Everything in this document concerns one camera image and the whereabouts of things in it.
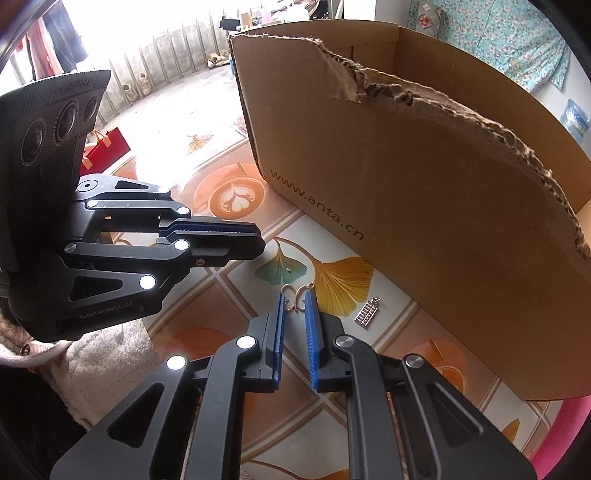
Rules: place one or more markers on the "floral curtain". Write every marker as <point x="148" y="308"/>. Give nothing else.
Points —
<point x="498" y="37"/>

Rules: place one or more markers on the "red gift bag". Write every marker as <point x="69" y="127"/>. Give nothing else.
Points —
<point x="108" y="147"/>

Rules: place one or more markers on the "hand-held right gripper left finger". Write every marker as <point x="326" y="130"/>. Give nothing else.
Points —
<point x="277" y="341"/>

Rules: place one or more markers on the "diamond pattern rolled mat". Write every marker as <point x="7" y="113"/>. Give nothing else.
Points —
<point x="430" y="18"/>

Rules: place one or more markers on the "hanging clothes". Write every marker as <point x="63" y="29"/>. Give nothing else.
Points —
<point x="55" y="37"/>

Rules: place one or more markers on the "brown cardboard box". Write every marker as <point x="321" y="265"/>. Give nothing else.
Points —
<point x="438" y="184"/>

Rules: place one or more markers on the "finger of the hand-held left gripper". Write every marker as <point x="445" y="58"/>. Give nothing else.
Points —
<point x="207" y="227"/>
<point x="221" y="249"/>

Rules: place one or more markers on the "white fluffy garment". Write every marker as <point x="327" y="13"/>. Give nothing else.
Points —
<point x="92" y="369"/>

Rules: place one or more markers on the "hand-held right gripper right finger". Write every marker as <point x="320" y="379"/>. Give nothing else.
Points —
<point x="314" y="341"/>

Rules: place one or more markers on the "large water jug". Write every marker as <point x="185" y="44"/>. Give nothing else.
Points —
<point x="577" y="120"/>

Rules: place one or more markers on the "pair of sandals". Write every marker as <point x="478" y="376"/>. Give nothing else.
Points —
<point x="217" y="61"/>

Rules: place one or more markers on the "metal balcony railing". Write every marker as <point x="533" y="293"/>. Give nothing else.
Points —
<point x="175" y="60"/>

